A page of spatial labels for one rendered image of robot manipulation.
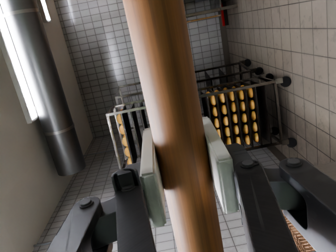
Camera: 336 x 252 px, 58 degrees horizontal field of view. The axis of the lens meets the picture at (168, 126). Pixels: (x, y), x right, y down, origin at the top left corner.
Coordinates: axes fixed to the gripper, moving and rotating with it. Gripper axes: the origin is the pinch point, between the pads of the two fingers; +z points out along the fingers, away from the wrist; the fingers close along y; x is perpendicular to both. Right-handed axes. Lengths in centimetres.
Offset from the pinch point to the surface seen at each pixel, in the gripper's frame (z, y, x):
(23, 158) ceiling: 249, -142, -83
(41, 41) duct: 294, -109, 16
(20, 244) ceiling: 197, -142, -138
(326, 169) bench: 161, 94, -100
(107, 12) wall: 498, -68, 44
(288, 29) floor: 263, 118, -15
